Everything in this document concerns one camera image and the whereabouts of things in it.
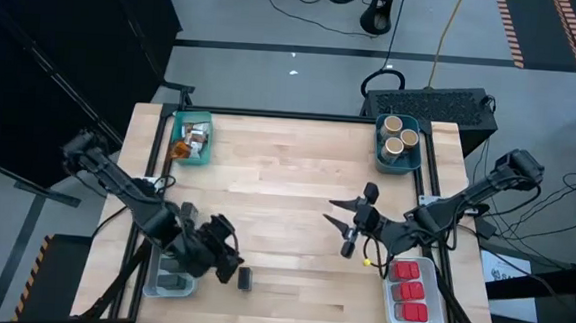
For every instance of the black stand leg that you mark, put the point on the black stand leg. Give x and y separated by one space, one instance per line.
184 91

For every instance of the black curtain partition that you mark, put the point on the black curtain partition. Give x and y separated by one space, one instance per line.
50 42

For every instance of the smoked paprika tin red lid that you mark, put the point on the smoked paprika tin red lid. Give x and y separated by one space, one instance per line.
410 291
406 270
413 312

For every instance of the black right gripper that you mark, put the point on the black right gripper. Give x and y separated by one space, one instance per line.
372 222

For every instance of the brown kraft paper pouch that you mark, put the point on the brown kraft paper pouch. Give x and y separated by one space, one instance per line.
180 150

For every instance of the grey plastic bin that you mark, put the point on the grey plastic bin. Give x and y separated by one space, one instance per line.
413 164

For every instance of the teal plastic bin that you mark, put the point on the teal plastic bin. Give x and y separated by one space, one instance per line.
176 119

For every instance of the black floor beam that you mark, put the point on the black floor beam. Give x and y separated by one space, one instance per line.
536 284

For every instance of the clear plastic tray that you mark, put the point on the clear plastic tray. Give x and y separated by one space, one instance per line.
436 311

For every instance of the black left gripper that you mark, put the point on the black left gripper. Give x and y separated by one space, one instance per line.
215 242

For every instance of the white paper sign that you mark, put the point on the white paper sign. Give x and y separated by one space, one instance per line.
499 269

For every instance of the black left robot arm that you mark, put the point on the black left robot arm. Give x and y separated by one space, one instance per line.
131 192

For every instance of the black stand foot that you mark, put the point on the black stand foot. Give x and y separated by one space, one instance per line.
377 14

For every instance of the clear plastic bin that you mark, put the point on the clear plastic bin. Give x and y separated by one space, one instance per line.
152 288

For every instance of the black curtain base bar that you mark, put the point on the black curtain base bar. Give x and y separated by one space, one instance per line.
45 194

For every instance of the black perforated computer case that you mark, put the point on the black perforated computer case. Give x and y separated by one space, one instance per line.
431 107

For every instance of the white label spice packet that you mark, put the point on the white label spice packet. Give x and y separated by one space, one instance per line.
196 150
201 126

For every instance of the tan spice jar pale label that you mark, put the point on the tan spice jar pale label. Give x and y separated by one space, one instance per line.
393 123

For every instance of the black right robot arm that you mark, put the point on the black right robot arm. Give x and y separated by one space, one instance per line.
466 197

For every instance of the black platform hazard stripes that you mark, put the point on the black platform hazard stripes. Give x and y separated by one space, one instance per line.
55 277

